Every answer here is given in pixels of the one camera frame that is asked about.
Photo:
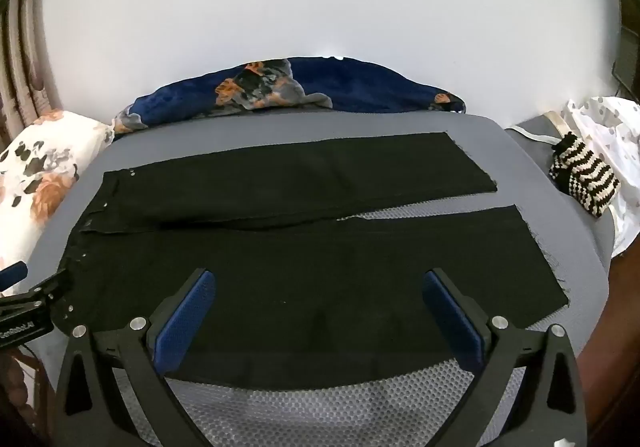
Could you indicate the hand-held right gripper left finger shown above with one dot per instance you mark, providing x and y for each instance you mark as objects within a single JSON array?
[{"x": 187, "y": 317}]

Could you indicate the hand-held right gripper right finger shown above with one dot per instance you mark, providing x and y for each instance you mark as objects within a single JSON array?
[{"x": 450, "y": 317}]

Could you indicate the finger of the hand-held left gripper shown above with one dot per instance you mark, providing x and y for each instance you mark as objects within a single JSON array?
[
  {"x": 12, "y": 274},
  {"x": 52, "y": 287}
]

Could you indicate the black pants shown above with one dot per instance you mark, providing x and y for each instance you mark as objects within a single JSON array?
[{"x": 300, "y": 237}]

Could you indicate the white floral pillow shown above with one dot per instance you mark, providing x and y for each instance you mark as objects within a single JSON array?
[{"x": 37, "y": 167}]

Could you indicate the dark brown wooden board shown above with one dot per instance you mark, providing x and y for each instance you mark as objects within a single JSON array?
[{"x": 615, "y": 327}]

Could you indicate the grey mesh mattress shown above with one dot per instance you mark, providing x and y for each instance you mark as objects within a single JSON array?
[{"x": 505, "y": 147}]

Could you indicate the black white striped knit cloth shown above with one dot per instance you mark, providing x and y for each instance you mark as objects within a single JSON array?
[{"x": 585, "y": 179}]

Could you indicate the beige curtain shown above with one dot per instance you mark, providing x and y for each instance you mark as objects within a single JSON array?
[{"x": 22, "y": 52}]

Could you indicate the blue floral blanket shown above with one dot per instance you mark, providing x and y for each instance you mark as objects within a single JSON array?
[{"x": 360, "y": 84}]

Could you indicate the white dotted cloth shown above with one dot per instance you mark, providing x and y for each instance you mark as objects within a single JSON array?
[{"x": 612, "y": 127}]

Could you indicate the dark frame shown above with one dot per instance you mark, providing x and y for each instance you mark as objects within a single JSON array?
[{"x": 627, "y": 47}]

